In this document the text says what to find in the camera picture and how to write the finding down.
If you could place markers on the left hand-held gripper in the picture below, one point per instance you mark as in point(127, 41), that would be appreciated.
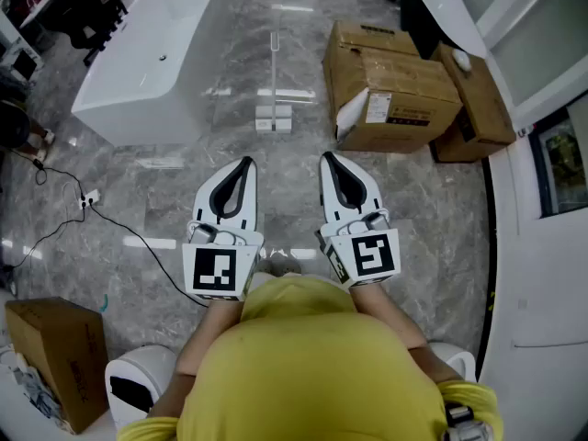
point(213, 269)

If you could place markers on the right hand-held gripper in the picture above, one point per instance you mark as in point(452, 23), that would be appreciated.
point(374, 255)

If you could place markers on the person's right forearm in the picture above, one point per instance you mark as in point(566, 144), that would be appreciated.
point(395, 320)

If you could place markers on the person's left forearm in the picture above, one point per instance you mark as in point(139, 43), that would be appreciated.
point(197, 338)

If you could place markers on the person's left shoe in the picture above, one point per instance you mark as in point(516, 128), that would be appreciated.
point(267, 267)

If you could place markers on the person's shoe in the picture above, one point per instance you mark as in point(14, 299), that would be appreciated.
point(290, 268)
point(267, 267)

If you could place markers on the person's right shoe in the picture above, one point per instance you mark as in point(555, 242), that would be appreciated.
point(290, 268)

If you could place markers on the large torn cardboard box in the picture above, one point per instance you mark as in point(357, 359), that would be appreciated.
point(395, 85)

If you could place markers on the small teal hook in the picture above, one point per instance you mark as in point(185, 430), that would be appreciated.
point(105, 303)

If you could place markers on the narrow cardboard box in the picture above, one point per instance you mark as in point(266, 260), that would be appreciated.
point(482, 104)

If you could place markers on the person's yellow shirt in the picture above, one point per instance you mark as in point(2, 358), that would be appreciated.
point(312, 365)

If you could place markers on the white rectangular bathtub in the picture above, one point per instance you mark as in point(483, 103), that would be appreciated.
point(151, 53)

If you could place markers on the white round disc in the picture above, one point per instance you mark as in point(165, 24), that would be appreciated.
point(461, 59)

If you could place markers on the dark framed window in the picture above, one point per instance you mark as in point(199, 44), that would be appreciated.
point(562, 168)

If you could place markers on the cardboard box with dark print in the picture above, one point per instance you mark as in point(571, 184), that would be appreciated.
point(55, 347)

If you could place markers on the black office chair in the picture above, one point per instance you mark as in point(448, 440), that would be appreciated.
point(87, 12)

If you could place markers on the white office desk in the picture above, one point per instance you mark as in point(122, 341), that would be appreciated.
point(46, 3)

